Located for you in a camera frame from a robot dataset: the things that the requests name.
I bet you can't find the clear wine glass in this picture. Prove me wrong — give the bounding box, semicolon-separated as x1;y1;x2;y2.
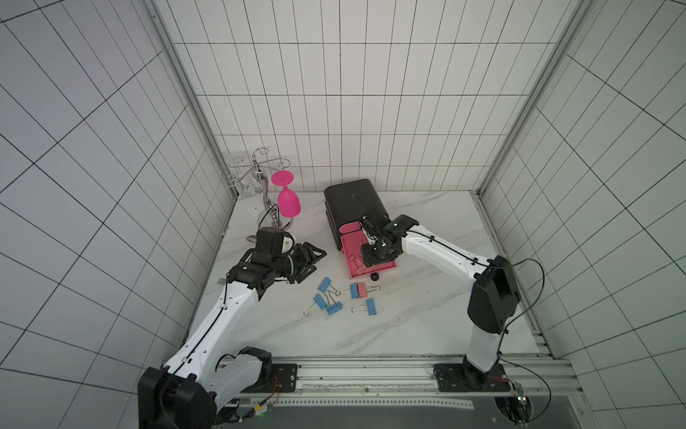
228;156;264;198

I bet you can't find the black drawer cabinet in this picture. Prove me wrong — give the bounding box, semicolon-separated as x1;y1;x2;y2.
323;179;388;252

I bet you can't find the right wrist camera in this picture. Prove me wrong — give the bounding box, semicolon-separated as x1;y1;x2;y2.
360;214;391;239

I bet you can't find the pink drawer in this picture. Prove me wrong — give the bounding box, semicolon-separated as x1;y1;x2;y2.
339;219;366;235
341;231;398;282

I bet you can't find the pink top drawer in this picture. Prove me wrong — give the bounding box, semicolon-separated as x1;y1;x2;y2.
339;219;366;235

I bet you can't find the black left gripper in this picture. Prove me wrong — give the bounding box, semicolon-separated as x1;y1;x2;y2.
272;242;328;285

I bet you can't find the chrome glass rack stand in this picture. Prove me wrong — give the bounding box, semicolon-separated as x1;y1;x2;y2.
225;147;293;231

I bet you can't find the pink binder clip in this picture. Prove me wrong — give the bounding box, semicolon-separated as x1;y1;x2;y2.
349;255;367;273
357;282;381;300

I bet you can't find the magenta plastic wine glass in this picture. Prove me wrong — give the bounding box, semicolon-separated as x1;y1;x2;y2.
272;170;301;218

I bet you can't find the pink binder clip bottom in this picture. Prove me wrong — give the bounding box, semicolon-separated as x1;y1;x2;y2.
349;255;367;273

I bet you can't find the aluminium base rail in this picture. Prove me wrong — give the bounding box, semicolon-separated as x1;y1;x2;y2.
149;353;591;411

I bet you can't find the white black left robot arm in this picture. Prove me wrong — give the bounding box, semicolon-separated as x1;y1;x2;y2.
137;227;326;428

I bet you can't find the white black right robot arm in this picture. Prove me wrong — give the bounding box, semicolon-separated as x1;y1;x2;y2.
360;211;521;378

